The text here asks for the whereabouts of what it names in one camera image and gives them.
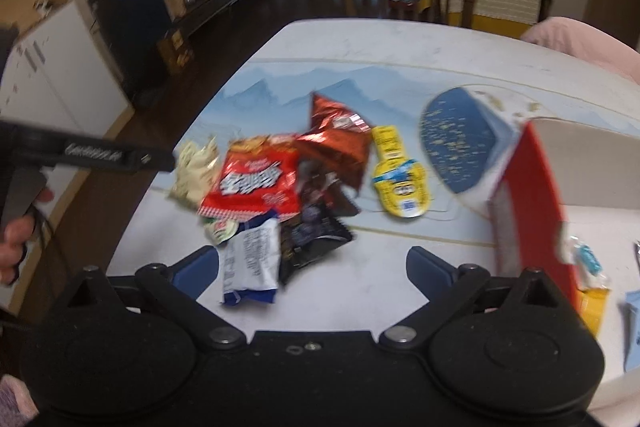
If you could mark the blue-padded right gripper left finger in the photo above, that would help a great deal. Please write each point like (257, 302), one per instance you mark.
(175, 290)

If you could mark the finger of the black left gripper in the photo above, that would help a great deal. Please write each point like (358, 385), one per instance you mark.
(115, 152)

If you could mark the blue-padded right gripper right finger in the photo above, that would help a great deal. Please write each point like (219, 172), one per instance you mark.
(450, 293)

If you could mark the small green jelly cup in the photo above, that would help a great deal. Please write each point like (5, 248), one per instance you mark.
(220, 230)

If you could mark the white blue snack packet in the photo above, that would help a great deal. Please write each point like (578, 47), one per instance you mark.
(250, 261)

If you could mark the cream white snack bag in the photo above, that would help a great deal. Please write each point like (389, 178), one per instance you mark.
(197, 170)

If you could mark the black blueberry snack bag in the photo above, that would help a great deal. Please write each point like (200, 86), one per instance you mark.
(308, 238)

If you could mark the red Korean noodle snack bag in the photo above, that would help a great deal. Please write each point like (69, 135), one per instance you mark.
(258, 174)

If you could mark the dark brown chocolate candy bag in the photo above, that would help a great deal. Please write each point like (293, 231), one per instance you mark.
(318, 185)

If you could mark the person's left hand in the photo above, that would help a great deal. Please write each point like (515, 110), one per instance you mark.
(14, 239)

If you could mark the white cabinet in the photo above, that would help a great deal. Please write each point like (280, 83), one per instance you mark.
(56, 77)

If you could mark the yellow minion snack pack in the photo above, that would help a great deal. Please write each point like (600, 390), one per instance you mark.
(401, 181)

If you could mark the clear blue wrapped candy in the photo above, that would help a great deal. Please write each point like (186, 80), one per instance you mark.
(586, 268)

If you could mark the yellow packet in box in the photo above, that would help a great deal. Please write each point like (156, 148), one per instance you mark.
(591, 304)

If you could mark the black refrigerator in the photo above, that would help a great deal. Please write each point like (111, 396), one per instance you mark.
(131, 30)

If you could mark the red cardboard storage box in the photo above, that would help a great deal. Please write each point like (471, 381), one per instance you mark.
(568, 179)

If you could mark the brown paper gift bag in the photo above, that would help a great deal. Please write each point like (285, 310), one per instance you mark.
(175, 52)

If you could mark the light blue packet in box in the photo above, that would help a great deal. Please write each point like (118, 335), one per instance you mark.
(632, 360)

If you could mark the red-brown foil Oreo bag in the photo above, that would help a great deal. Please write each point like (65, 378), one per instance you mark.
(339, 138)

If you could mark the pink cloth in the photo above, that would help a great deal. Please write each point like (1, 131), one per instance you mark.
(587, 43)

